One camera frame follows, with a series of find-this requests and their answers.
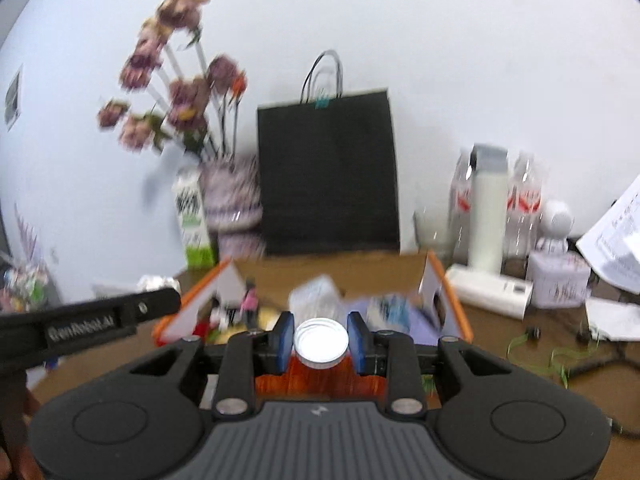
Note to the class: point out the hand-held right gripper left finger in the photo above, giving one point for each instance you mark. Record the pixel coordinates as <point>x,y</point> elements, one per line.
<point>285,337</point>

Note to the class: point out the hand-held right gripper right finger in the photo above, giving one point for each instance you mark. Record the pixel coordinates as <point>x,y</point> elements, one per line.
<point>357,342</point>

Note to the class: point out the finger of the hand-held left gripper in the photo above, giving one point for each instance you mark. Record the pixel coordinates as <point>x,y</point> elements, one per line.
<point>150,306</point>

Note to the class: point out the white screw lid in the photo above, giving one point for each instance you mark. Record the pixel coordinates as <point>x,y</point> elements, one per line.
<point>321,342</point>

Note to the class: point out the red cardboard box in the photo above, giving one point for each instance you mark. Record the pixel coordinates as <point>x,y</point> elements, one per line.
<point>320,382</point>

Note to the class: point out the crumpled blue snack packet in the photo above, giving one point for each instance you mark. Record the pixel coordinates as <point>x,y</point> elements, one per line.
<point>390,310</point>

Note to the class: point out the translucent plastic box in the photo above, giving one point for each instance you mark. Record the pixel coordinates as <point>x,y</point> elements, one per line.
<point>315,297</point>

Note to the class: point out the wrapped flower bunch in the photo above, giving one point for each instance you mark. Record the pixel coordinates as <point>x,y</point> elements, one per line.
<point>22,270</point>

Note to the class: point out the green and white milk carton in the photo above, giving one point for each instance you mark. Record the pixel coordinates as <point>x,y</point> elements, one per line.
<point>192,220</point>

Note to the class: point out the purple fuzzy vase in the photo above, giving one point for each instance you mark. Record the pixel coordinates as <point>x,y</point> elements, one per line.
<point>232,205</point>

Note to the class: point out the clear drinking glass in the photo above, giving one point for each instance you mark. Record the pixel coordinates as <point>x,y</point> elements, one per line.
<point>430,232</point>

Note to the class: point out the brown wooden desk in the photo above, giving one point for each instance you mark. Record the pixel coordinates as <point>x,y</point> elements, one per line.
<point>500,340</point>

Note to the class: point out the white power strip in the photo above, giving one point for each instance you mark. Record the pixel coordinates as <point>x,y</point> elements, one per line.
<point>490,290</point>

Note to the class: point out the black paper bag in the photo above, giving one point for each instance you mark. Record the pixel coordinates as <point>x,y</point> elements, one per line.
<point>327,180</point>

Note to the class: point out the white bottle with grey lid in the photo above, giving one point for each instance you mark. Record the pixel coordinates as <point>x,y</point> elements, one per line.
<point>487,220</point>

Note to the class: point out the pale printed tin box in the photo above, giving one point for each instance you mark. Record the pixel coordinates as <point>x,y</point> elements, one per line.
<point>557,280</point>

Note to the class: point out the white round figurine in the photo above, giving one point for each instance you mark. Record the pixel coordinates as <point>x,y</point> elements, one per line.
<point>554,225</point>

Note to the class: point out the dried rose bouquet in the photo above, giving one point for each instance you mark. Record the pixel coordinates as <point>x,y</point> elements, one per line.
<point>175,75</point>

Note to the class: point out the green binder clip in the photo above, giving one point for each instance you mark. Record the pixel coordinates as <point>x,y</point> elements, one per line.
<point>322,101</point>

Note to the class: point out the black neckband earphones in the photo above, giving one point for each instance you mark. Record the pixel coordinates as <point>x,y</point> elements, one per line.
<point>600,360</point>

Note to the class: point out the printed white papers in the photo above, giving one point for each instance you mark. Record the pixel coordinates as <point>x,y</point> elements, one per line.
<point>615,240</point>

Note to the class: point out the white wall socket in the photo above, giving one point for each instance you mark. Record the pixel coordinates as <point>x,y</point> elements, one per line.
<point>115,291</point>

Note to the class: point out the white wall outlet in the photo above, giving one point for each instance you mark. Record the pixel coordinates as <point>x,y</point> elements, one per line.
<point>13,97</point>

